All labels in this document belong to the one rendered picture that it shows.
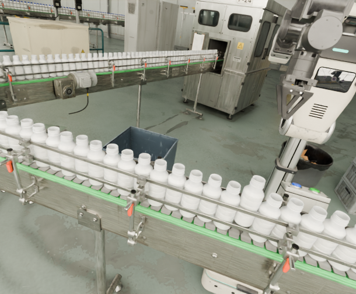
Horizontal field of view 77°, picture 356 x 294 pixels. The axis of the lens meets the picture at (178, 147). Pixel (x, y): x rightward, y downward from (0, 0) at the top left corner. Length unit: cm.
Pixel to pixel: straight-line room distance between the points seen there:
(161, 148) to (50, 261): 111
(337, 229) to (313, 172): 158
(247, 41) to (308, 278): 373
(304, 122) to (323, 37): 71
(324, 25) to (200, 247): 67
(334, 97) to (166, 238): 92
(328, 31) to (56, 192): 94
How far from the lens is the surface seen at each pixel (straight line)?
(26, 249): 205
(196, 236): 78
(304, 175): 233
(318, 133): 125
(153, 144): 138
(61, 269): 188
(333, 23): 55
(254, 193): 68
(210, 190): 69
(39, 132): 92
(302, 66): 60
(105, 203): 85
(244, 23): 423
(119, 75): 253
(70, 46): 486
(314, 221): 74
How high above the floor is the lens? 156
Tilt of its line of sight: 30 degrees down
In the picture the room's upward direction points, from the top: 9 degrees clockwise
